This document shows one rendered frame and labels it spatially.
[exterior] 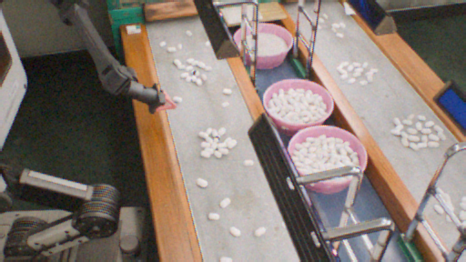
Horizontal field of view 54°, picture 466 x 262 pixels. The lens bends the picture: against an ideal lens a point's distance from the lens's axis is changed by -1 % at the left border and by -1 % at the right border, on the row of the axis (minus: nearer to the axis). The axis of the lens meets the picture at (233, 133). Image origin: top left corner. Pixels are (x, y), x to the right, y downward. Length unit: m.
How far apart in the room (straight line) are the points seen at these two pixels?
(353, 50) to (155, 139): 1.00
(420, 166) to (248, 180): 0.59
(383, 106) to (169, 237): 0.97
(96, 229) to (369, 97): 1.12
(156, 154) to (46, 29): 1.88
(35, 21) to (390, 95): 2.27
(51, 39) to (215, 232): 2.24
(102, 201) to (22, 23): 2.02
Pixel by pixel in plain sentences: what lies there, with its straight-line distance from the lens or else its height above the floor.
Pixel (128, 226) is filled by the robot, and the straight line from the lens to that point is 1.79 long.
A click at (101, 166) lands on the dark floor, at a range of 2.66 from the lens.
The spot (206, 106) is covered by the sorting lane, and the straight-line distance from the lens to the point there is 1.79.
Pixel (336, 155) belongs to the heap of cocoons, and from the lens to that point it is 1.64.
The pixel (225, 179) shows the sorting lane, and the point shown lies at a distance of 1.54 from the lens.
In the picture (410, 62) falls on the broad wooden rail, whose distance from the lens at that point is 2.11.
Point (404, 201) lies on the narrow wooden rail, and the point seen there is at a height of 0.77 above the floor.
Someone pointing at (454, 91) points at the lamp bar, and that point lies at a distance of 1.43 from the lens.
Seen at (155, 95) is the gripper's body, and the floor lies 0.90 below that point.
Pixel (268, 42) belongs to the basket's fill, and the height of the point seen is 0.73.
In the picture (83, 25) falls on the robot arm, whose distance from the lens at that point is 1.71.
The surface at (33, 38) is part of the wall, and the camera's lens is 3.36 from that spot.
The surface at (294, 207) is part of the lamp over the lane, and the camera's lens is 1.04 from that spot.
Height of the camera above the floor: 1.92
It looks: 44 degrees down
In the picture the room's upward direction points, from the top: straight up
